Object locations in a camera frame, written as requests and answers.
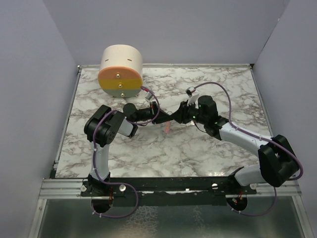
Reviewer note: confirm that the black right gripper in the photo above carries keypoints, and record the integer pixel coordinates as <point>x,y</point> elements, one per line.
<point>181,115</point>

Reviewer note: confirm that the pink strap keyring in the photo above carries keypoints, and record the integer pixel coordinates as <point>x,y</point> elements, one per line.
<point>167,126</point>

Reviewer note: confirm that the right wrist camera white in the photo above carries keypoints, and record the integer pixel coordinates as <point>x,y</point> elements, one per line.
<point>193,95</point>

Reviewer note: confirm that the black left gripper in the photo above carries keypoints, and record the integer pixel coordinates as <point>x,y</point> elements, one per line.
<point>162,117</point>

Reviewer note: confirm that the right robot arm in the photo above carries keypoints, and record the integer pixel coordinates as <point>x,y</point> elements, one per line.
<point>276,158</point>

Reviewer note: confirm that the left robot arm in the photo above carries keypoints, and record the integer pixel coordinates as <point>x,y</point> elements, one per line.
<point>103,126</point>

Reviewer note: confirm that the round three-drawer storage box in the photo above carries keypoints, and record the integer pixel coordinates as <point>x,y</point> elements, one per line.
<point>121,71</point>

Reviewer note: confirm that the aluminium table frame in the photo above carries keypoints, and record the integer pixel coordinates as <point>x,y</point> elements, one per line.
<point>186,151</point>

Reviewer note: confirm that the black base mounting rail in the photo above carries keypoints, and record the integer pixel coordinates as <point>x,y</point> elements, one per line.
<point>164,191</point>

